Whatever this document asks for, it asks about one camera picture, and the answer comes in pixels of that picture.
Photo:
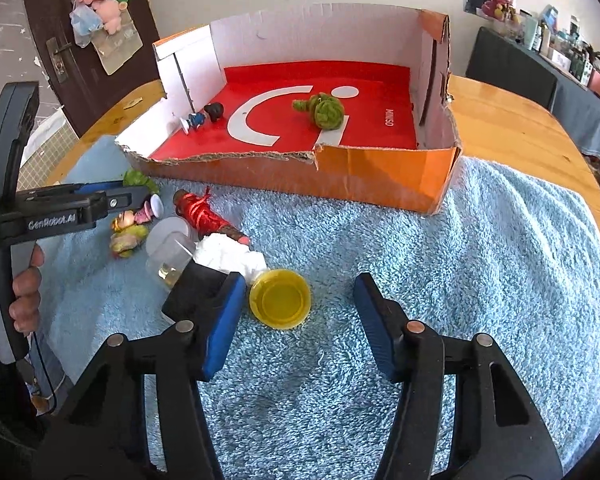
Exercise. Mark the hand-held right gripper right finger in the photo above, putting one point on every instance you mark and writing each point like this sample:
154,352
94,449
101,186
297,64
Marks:
375,325

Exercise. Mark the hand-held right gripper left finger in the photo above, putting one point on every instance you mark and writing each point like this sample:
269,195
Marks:
225,320

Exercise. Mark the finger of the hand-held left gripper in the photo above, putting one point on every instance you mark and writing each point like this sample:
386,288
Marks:
130,200
92,189

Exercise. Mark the pink doll figurine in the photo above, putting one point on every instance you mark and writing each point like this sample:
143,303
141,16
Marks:
142,215

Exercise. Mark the green fuzzy toy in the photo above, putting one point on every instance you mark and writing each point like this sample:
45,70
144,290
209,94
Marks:
139,179

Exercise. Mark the yellow green doll figurine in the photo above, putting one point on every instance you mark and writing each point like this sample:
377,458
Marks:
127,241

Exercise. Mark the black roll with white tissue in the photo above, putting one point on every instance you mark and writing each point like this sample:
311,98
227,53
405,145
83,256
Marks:
200,285

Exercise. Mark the yellow plastic cap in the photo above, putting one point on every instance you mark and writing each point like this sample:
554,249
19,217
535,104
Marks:
280,300

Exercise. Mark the clear plastic box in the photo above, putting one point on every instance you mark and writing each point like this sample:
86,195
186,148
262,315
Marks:
167,250

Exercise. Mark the orange cardboard box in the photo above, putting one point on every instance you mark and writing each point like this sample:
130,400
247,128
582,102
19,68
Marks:
380,180

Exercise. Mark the person's left hand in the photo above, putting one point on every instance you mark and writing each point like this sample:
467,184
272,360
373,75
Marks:
26,290

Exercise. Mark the red thread-wrapped stick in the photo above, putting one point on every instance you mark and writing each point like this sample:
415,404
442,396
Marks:
202,215

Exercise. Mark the paper scrap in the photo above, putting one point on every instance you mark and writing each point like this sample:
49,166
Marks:
132,102

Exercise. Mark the small blue white figurine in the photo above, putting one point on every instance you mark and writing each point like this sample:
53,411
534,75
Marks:
192,121

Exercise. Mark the small black toy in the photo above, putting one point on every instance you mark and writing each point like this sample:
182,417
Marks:
214,110

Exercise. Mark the blue towel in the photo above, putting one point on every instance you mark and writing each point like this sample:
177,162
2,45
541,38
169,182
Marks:
480,260

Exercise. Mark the clear plastic bag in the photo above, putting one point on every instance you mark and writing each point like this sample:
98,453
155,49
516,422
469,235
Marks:
117,50

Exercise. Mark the pale blue plush toy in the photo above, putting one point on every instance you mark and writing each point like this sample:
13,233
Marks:
84,22

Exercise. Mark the dark brown door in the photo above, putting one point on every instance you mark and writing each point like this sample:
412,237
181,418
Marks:
40,10

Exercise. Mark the dark tablecloth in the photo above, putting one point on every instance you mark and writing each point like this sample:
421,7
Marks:
580,110

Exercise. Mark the row of bottles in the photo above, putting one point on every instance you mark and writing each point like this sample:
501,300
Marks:
555,35

